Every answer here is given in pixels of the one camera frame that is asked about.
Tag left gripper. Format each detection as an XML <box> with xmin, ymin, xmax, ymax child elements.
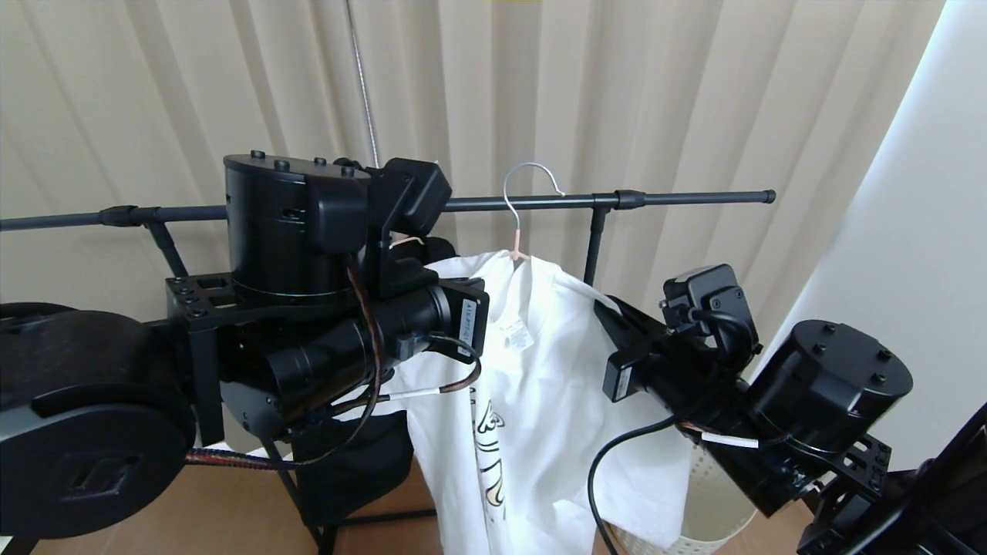
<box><xmin>266</xmin><ymin>277</ymin><xmax>491</xmax><ymax>423</ymax></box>

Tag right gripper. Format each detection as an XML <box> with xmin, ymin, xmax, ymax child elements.
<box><xmin>601</xmin><ymin>345</ymin><xmax>766</xmax><ymax>434</ymax></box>

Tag black shorts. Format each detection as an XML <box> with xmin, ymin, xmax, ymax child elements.
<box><xmin>291</xmin><ymin>237</ymin><xmax>460</xmax><ymax>526</ymax></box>

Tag white garment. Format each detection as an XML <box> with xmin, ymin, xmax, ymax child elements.
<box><xmin>382</xmin><ymin>251</ymin><xmax>695</xmax><ymax>555</ymax></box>

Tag white laundry basket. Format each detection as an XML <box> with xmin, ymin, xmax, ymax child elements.
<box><xmin>613</xmin><ymin>443</ymin><xmax>760</xmax><ymax>555</ymax></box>

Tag black clothes rack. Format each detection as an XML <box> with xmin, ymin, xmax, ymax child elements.
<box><xmin>0</xmin><ymin>189</ymin><xmax>776</xmax><ymax>555</ymax></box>

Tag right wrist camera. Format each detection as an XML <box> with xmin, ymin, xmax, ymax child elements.
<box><xmin>662</xmin><ymin>264</ymin><xmax>762</xmax><ymax>363</ymax></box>

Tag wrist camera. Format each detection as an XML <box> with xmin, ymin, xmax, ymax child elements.
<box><xmin>662</xmin><ymin>264</ymin><xmax>762</xmax><ymax>363</ymax></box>
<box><xmin>362</xmin><ymin>158</ymin><xmax>453</xmax><ymax>300</ymax></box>

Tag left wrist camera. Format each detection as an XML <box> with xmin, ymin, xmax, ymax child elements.
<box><xmin>362</xmin><ymin>158</ymin><xmax>453</xmax><ymax>300</ymax></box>

